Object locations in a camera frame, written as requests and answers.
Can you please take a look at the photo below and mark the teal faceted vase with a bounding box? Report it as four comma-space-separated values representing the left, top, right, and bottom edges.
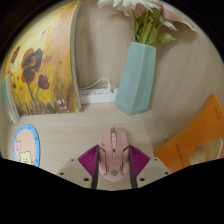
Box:
114, 41, 157, 116

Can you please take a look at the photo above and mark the white power cable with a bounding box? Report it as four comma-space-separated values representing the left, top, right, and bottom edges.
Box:
81, 77, 116, 92

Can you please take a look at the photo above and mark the pink and white flower bouquet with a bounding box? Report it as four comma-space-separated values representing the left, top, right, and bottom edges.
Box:
97, 0, 198, 47

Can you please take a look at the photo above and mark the yellow poppy canvas painting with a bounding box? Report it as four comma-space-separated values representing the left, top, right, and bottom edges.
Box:
1, 0, 83, 117

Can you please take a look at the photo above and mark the pink computer mouse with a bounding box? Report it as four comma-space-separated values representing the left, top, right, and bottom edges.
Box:
97, 127, 130, 183

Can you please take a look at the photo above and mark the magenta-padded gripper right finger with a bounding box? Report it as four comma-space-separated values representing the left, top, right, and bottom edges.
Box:
128, 144, 172, 189

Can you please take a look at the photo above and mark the round cartoon mouse pad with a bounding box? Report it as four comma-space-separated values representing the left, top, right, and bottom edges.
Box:
12, 124, 41, 168

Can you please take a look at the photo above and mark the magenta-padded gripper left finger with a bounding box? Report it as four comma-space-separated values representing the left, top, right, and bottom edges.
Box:
56, 144, 101, 190

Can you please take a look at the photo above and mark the white power strip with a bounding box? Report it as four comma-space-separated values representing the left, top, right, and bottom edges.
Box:
78, 87, 119, 105

